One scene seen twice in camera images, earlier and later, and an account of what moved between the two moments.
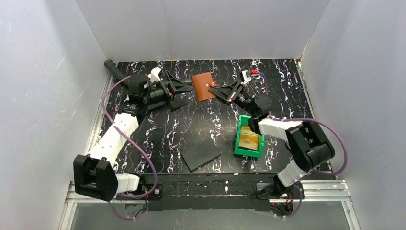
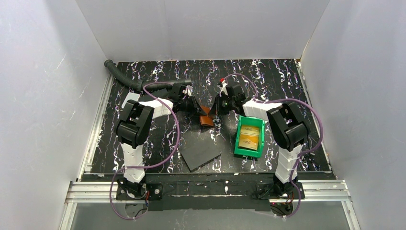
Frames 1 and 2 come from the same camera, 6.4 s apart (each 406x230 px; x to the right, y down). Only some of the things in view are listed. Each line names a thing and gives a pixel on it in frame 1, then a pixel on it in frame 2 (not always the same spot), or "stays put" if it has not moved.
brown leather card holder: x=202 y=82 → x=206 y=120
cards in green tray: x=248 y=139 stays put
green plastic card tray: x=247 y=151 stays put
